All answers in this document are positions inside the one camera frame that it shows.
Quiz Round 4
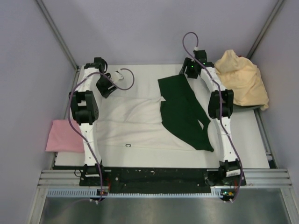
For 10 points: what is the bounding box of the beige t shirt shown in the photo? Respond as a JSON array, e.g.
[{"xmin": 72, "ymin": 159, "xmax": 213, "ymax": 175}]
[{"xmin": 214, "ymin": 49, "xmax": 269, "ymax": 111}]

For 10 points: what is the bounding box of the left corner aluminium post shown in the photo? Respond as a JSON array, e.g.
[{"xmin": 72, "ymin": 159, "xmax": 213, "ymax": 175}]
[{"xmin": 35, "ymin": 0, "xmax": 80, "ymax": 70}]

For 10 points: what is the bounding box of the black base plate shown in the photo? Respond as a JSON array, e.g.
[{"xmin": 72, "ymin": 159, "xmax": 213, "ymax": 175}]
[{"xmin": 79, "ymin": 167, "xmax": 246, "ymax": 194}]

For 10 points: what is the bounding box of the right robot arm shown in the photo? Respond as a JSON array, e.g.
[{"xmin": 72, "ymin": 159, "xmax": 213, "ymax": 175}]
[{"xmin": 180, "ymin": 47, "xmax": 243, "ymax": 187}]

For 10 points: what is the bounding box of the white and green t shirt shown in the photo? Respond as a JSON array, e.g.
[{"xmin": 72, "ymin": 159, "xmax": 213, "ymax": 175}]
[{"xmin": 97, "ymin": 74, "xmax": 214, "ymax": 152}]

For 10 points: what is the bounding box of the dark grey bin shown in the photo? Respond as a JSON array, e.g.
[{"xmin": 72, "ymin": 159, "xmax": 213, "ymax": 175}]
[{"xmin": 233, "ymin": 104, "xmax": 262, "ymax": 113}]

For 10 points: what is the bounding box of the grey slotted cable duct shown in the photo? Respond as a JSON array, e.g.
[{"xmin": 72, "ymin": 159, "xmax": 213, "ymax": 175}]
[{"xmin": 47, "ymin": 189, "xmax": 234, "ymax": 198}]

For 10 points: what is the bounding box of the right corner aluminium post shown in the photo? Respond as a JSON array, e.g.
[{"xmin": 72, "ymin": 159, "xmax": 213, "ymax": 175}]
[{"xmin": 246, "ymin": 0, "xmax": 286, "ymax": 60}]

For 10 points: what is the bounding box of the pink folded t shirt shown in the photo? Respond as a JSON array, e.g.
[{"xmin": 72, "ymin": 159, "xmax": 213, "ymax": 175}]
[{"xmin": 45, "ymin": 120, "xmax": 84, "ymax": 153}]

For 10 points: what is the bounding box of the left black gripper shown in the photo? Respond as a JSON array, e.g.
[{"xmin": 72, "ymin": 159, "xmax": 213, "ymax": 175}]
[{"xmin": 95, "ymin": 73, "xmax": 117, "ymax": 98}]

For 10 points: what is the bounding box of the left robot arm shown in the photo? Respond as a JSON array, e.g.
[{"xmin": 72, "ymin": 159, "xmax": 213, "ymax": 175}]
[{"xmin": 69, "ymin": 57, "xmax": 116, "ymax": 185}]

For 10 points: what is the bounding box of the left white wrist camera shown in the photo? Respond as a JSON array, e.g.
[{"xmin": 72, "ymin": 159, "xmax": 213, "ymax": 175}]
[{"xmin": 111, "ymin": 70, "xmax": 124, "ymax": 83}]

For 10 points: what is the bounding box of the corner aluminium post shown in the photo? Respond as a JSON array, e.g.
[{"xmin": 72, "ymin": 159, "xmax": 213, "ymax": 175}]
[
  {"xmin": 246, "ymin": 0, "xmax": 286, "ymax": 60},
  {"xmin": 35, "ymin": 0, "xmax": 80, "ymax": 70}
]

